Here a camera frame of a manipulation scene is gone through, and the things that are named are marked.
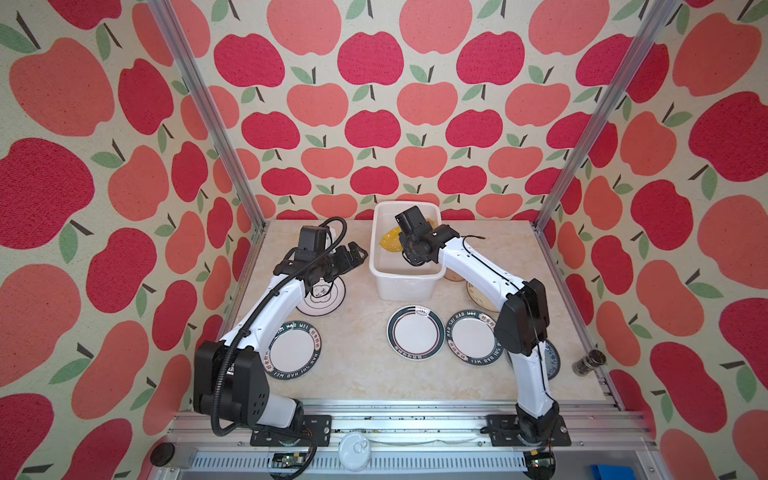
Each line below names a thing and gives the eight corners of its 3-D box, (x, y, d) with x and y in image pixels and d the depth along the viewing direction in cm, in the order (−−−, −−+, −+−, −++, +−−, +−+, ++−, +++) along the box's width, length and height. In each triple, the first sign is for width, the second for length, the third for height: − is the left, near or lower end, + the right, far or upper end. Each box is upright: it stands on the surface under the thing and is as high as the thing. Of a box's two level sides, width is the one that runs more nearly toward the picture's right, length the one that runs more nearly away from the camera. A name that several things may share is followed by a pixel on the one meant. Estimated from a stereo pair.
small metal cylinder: (574, 376, 84) (594, 364, 77) (569, 362, 87) (587, 349, 79) (588, 376, 84) (609, 364, 77) (582, 362, 87) (602, 349, 79)
